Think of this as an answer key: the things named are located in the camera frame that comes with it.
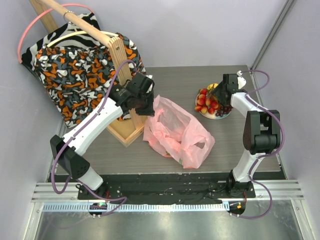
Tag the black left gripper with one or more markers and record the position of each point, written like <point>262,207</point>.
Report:
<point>149,110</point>

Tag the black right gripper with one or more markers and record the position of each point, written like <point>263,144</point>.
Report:
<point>220,93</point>

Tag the yellow lemon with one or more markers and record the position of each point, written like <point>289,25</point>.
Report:
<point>212,86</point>

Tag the dark red grape bunch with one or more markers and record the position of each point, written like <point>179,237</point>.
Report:
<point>223,111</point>

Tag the pink plastic bag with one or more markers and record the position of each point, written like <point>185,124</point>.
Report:
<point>175,133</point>

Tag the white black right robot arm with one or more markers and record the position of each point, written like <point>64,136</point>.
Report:
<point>261,135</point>

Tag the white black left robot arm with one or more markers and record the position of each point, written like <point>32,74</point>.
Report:
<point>68,151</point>

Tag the wooden clothes rack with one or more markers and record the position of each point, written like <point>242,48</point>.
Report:
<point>125,132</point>

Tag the light blue round plate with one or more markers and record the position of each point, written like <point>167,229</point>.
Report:
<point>213,117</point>

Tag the orange black patterned garment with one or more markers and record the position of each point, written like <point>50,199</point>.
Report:
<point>75,72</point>

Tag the cream hanger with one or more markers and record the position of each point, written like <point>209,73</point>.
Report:
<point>52,43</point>

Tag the pink hanger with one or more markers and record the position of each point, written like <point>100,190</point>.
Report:
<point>43,10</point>

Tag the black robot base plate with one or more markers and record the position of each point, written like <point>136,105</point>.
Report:
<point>173,188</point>

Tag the aluminium corner post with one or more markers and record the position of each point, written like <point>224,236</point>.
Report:
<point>279,21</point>

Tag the aluminium frame rail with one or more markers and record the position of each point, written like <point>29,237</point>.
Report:
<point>279,189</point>

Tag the white slotted cable duct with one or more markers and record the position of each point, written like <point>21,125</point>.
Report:
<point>95,207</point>

